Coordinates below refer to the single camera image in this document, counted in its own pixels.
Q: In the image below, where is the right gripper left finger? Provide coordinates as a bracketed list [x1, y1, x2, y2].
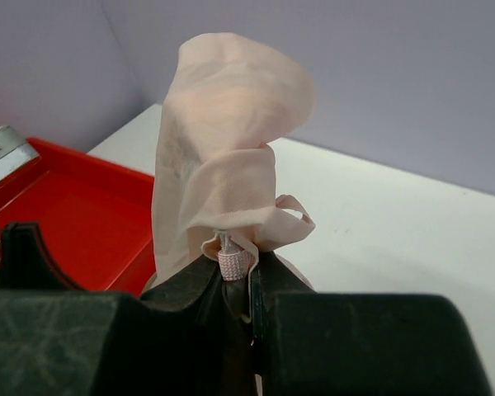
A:
[0, 257, 252, 395]

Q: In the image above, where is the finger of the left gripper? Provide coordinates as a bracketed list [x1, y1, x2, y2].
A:
[0, 223, 84, 290]

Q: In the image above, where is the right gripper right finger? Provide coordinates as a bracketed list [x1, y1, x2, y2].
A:
[250, 252, 492, 395]

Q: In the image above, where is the pink bra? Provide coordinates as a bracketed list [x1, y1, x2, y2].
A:
[142, 31, 318, 298]

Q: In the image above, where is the red plastic tray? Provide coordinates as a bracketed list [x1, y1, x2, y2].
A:
[0, 138, 154, 295]

